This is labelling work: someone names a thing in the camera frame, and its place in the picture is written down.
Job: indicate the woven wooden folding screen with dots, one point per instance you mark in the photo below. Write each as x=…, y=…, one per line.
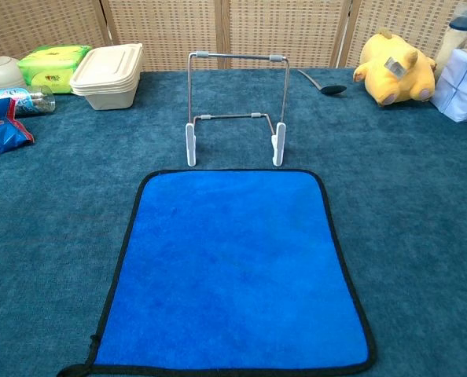
x=170, y=31

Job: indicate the clear plastic bottle blue label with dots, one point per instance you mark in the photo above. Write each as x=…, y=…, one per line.
x=33, y=102

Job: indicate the baby bottle with blue cap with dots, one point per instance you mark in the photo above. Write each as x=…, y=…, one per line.
x=451, y=39

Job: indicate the white blue wet wipes pack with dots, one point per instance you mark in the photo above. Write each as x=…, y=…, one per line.
x=461, y=90

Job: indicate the yellow plush toy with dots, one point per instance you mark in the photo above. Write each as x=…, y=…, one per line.
x=390, y=82

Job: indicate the beige bowl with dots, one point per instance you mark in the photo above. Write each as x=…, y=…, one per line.
x=1, y=74

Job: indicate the green tissue pack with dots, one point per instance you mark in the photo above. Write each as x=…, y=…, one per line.
x=48, y=63

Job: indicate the beige lidded lunch box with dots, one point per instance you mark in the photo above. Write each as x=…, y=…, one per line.
x=107, y=74

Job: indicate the blue towel with black trim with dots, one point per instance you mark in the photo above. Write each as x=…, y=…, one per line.
x=233, y=275

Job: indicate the dark metal spoon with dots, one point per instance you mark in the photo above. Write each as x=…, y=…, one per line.
x=333, y=90

